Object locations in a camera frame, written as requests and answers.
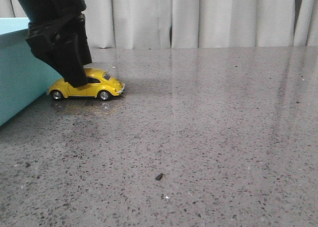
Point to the yellow toy beetle car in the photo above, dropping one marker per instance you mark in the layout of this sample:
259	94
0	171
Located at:
100	84

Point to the white pleated curtain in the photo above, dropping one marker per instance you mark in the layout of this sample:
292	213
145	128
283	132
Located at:
194	23

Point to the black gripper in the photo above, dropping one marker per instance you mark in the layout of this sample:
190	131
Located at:
57	33

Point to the light blue cardboard box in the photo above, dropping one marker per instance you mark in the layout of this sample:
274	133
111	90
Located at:
23	78

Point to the small black debris piece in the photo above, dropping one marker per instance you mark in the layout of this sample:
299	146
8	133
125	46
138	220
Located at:
159	176

